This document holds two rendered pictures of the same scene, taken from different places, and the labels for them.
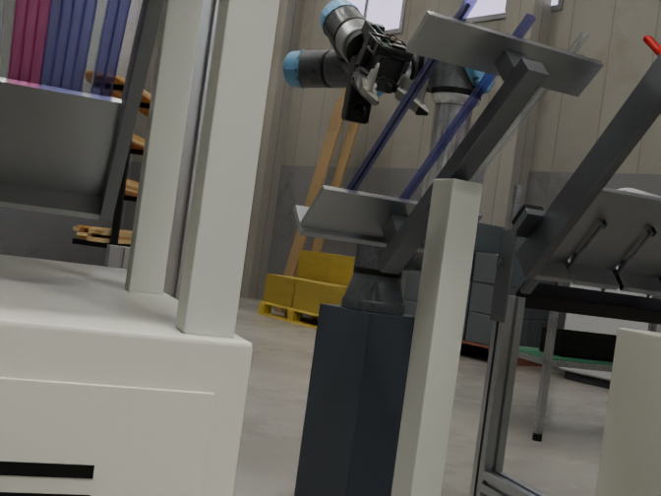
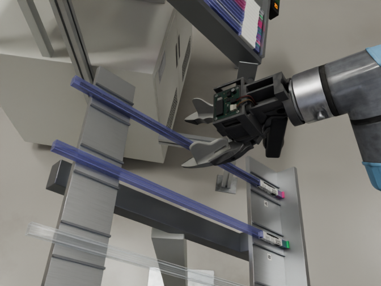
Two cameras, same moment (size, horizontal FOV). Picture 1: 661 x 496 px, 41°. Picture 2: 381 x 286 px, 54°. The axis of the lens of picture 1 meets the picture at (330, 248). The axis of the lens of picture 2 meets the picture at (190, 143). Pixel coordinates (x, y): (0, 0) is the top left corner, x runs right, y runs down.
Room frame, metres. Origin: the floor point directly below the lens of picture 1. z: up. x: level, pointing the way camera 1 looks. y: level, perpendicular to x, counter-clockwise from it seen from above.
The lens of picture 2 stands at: (1.61, -0.39, 1.47)
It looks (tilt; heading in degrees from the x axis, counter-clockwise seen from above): 57 degrees down; 120
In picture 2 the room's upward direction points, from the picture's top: straight up
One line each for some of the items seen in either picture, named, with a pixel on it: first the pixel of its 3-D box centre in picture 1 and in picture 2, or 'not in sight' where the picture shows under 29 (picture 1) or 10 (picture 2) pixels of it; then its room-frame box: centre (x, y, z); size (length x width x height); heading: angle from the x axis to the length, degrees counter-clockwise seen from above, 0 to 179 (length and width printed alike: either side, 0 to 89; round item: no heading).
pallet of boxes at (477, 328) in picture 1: (480, 289); not in sight; (7.15, -1.26, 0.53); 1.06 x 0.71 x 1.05; 41
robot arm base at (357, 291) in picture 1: (375, 289); not in sight; (2.09, -0.12, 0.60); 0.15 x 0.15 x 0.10
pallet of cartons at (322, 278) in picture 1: (325, 288); not in sight; (8.00, 0.00, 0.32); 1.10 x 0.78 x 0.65; 43
